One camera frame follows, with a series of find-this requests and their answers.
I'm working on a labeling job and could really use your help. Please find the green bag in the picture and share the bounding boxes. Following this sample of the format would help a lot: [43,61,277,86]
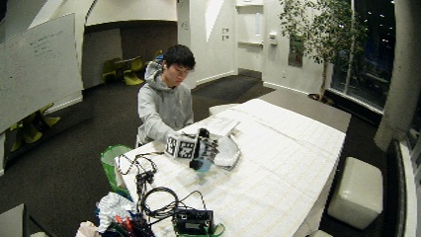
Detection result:
[172,222,226,237]

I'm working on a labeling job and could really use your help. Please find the white cube with black markers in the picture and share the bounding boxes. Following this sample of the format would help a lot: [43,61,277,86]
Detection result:
[164,132,200,161]

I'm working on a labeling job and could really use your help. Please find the white cube ottoman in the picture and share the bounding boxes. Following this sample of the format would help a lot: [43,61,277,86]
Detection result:
[326,156,384,231]

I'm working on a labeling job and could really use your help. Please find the white patterned tablecloth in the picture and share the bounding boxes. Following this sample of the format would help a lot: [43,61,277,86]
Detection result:
[114,98,348,237]

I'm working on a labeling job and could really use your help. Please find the white low stool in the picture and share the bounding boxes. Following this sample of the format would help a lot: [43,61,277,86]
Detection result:
[208,103,241,117]

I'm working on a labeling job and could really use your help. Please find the red and orange tools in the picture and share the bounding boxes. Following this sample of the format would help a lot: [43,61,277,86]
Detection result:
[112,214,136,235]

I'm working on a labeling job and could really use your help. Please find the white crumpled cloth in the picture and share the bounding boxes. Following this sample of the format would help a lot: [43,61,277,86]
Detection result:
[94,192,138,234]

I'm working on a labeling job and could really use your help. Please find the grey side table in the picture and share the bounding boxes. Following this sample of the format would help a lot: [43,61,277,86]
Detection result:
[258,88,353,134]

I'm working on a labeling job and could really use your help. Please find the coiled black cable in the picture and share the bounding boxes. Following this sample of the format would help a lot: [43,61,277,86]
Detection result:
[137,186,208,221]

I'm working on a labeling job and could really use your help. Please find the dark round table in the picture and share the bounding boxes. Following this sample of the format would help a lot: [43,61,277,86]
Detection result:
[113,56,141,74]

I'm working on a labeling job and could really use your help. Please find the black electronic device box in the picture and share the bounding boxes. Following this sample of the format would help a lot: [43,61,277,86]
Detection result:
[172,207,216,235]

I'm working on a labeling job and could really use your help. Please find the white flat box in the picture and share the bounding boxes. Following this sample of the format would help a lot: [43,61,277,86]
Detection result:
[201,116,242,138]

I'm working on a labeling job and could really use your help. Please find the indoor potted tree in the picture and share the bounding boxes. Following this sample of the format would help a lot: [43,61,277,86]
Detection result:
[277,0,369,105]

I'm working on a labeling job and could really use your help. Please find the yellow-green chair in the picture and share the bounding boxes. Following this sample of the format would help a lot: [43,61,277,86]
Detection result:
[9,103,61,153]
[122,55,146,87]

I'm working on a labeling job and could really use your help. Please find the white wire basket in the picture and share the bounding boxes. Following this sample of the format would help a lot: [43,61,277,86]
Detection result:
[212,133,244,170]

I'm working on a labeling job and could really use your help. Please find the large dark window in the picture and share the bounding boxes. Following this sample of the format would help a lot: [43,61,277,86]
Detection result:
[329,0,398,112]

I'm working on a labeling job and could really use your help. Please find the clear bluish cup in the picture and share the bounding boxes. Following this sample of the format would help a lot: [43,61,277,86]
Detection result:
[196,159,216,174]

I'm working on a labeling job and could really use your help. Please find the large whiteboard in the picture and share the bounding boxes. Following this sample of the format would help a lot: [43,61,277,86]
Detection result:
[0,13,85,133]

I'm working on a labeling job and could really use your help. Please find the thin black cable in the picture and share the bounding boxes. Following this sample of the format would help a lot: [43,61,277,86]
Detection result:
[114,151,158,198]

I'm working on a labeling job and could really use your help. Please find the the person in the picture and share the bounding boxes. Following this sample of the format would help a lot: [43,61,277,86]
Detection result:
[136,43,197,148]

